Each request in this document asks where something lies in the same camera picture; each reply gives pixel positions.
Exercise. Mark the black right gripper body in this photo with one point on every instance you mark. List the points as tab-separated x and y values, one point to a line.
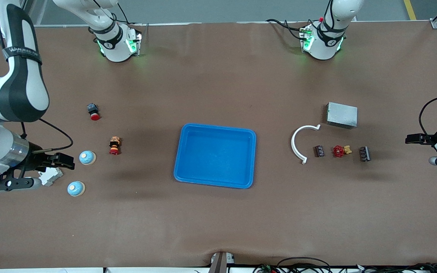
37	159

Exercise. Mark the light blue service bell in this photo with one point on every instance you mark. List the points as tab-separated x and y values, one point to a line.
76	189
87	157

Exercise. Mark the dark brown cylindrical capacitor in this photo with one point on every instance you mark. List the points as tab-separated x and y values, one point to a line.
319	151
364	154

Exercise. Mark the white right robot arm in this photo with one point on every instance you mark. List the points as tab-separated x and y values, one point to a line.
21	94

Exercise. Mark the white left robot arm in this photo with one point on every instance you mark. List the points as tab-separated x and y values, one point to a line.
324	45

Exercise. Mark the white circuit breaker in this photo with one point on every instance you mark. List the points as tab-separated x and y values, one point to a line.
52	176

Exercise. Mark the red yellow push button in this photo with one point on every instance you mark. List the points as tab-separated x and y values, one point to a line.
114	148

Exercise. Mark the black red emergency button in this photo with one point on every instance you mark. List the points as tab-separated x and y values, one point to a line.
94	113

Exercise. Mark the grey metal box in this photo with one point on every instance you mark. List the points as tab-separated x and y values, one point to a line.
341	115

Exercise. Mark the red handwheel brass valve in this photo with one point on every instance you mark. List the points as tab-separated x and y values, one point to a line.
338	151

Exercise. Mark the blue plastic tray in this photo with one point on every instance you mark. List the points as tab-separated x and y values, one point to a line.
214	157

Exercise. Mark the white curved plastic bracket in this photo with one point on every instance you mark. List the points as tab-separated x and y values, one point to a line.
293	144

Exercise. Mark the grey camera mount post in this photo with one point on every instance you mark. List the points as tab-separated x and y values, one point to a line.
218	263

